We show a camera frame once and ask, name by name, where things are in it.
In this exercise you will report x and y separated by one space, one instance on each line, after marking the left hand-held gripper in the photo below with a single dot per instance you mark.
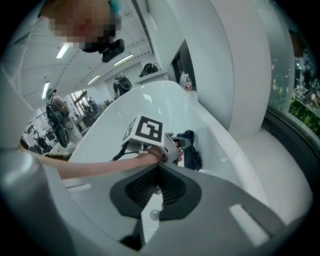
150 128

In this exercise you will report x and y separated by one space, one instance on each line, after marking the black head-mounted camera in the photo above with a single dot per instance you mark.
112 51

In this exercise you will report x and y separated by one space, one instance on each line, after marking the white bathtub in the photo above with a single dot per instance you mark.
162 105

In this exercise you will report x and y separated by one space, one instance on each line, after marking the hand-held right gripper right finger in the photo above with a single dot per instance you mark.
212 220

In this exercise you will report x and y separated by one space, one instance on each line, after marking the person's left forearm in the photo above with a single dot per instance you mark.
100 167

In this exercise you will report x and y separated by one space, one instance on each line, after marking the white counter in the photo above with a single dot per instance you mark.
150 79

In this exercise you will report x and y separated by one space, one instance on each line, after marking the clear plastic water bottle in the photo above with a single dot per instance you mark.
186 83

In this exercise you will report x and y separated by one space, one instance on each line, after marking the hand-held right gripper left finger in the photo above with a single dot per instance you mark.
95 205

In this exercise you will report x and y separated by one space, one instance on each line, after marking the dark blue cloth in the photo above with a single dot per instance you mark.
191 157

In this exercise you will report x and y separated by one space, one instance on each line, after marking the person's head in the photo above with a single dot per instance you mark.
82 20

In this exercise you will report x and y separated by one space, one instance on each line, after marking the long ceiling light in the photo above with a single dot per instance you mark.
63 51
93 79
45 90
123 59

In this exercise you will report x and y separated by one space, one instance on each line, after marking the person's white shirt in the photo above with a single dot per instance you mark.
15 75

